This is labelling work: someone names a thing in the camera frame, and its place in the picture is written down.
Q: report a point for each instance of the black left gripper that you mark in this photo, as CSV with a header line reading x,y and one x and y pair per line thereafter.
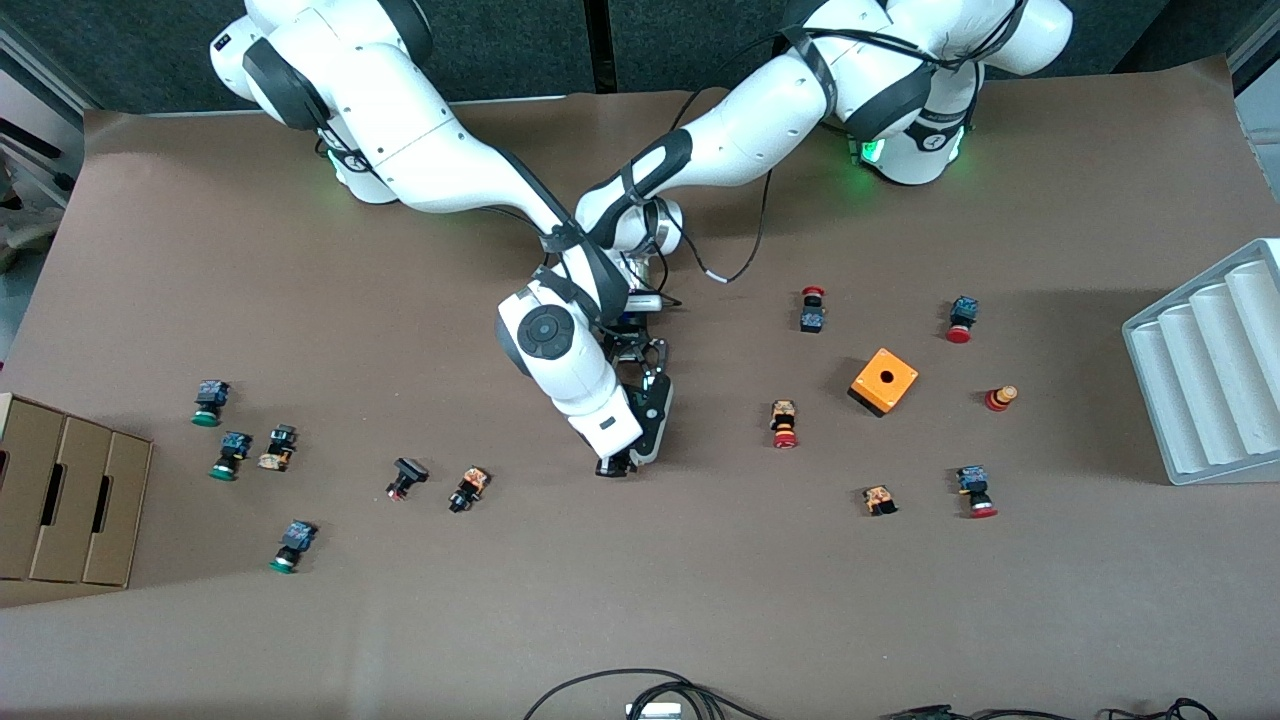
x,y
634,349

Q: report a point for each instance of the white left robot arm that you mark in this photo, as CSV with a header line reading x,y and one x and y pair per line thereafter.
x,y
760,120

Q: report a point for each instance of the white ridged plastic tray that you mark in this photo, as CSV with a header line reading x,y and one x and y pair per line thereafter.
x,y
1210,380

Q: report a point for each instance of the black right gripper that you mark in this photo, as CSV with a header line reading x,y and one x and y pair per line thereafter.
x,y
614,465

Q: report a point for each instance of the black vertical post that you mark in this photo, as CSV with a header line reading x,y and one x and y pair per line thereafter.
x,y
600,45

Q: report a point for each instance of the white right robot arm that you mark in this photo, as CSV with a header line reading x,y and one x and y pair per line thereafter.
x,y
420,140

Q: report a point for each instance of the orange button enclosure box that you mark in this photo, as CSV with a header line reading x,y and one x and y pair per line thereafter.
x,y
884,381

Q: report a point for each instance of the green mushroom push button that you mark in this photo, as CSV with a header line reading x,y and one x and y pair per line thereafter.
x,y
292,546
231,455
210,402

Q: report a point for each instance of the olive cloth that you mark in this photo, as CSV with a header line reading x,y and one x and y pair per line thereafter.
x,y
25,235

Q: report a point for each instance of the brown cardboard box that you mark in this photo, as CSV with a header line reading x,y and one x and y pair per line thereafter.
x,y
25,520
75,470
125,510

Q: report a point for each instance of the red yellow button head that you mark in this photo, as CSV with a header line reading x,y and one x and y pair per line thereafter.
x,y
1000,398

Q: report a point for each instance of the small red emergency stop button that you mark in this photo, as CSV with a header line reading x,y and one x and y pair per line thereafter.
x,y
812,312

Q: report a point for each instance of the red emergency stop orange block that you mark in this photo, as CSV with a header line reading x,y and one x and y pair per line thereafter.
x,y
784,423

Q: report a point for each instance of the grey metal frame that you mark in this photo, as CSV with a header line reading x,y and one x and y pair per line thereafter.
x,y
1262,45
40,150

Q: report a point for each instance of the black square button red terminals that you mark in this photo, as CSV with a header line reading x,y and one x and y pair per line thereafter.
x,y
406,478

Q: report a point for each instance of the orange black contact block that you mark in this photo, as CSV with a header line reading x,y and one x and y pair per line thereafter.
x,y
879,499

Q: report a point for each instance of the red mushroom push button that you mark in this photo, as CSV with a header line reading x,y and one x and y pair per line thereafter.
x,y
975,491
962,319

